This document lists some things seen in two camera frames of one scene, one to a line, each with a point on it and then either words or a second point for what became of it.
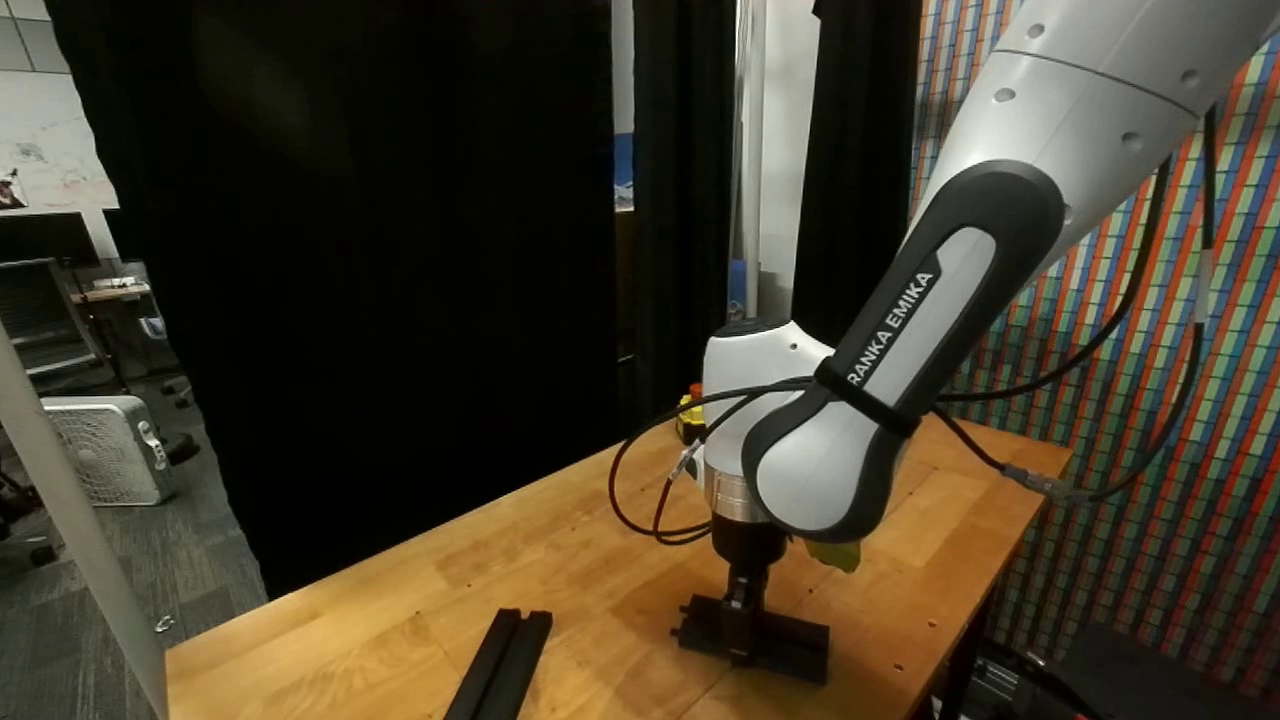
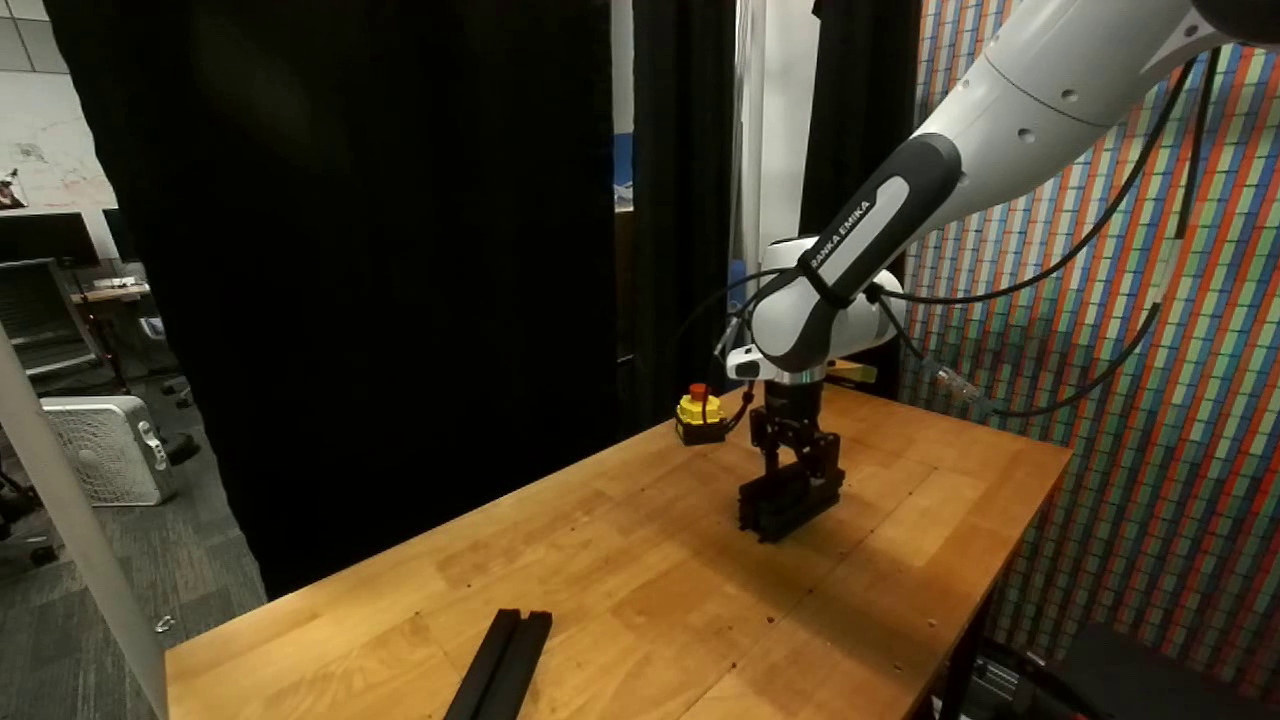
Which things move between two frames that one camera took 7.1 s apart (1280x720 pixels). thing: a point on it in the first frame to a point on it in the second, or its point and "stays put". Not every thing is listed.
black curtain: (380, 241) stays put
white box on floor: (112, 444) stays put
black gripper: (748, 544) to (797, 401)
